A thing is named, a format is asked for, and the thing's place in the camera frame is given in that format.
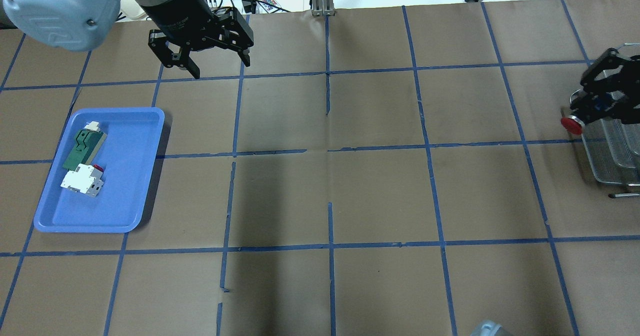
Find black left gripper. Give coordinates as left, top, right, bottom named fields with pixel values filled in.
left=147, top=6, right=255, bottom=80

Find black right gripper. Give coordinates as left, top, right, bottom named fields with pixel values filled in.
left=570, top=48, right=640, bottom=125

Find red emergency stop button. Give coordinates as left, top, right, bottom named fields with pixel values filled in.
left=560, top=115, right=585, bottom=136

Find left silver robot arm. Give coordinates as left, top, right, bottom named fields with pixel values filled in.
left=2, top=0, right=254, bottom=80

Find blue plastic tray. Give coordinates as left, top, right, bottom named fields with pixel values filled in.
left=33, top=107, right=165, bottom=233

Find green white terminal block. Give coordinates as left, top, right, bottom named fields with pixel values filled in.
left=62, top=121, right=108, bottom=170

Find white circuit breaker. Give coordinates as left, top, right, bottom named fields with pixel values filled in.
left=60, top=163, right=105, bottom=197

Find wire mesh shelf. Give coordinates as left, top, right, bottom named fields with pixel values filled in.
left=565, top=43, right=639, bottom=199

